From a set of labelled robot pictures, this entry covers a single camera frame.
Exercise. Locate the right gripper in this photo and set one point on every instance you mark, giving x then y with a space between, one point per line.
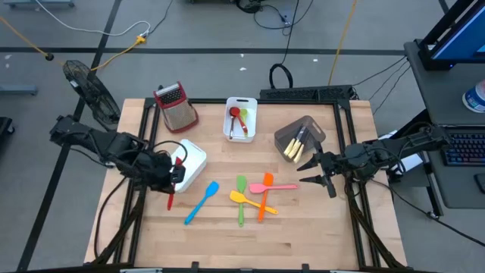
337 163

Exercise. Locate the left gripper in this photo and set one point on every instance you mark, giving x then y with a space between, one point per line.
161 172

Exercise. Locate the red silicone spatula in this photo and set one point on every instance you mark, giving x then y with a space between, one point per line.
170 201

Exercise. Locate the blue silicone spatula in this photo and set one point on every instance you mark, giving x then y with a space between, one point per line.
211 188

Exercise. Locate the pink silicone spatula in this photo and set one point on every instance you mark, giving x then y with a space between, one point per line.
257 188

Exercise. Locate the yellow silicone spatula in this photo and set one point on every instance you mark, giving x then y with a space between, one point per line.
235 196

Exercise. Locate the green silicone spoon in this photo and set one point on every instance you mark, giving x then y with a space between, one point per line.
245 113

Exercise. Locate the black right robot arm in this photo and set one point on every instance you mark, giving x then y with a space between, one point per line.
398 146

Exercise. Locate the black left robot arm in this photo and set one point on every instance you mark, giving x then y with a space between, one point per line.
98 142

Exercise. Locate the large white plastic bin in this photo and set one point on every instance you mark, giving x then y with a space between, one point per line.
193 163

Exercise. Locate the grey translucent plastic bin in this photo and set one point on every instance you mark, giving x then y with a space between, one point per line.
281 137

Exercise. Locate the red metal box grater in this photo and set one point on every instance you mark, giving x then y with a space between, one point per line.
178 113

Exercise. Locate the small white plastic bin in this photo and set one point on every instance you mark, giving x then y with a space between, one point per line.
252 129

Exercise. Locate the black power box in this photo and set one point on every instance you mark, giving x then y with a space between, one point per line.
303 93

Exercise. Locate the white paper sheet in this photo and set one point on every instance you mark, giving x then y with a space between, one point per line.
411 161

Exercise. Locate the black floor fan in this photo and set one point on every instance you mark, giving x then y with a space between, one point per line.
91 91

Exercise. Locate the black backlit keyboard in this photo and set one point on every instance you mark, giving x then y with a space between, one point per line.
468 149

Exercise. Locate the grey computer cart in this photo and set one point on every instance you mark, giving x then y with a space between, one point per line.
447 91

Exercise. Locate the black caster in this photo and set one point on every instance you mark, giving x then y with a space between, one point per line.
5 127

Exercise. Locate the black computer mouse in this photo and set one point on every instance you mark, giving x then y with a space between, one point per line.
481 182

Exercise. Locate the blue white wipes canister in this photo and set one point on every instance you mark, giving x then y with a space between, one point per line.
475 98

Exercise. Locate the black computer monitor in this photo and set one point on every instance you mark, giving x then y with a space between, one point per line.
462 38

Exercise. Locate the black frame clip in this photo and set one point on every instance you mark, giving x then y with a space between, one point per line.
305 267
195 266

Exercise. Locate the silver aluminium bracket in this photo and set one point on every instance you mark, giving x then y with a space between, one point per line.
142 270
345 271

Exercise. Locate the grey floor rail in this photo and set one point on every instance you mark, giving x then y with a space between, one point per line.
38 3

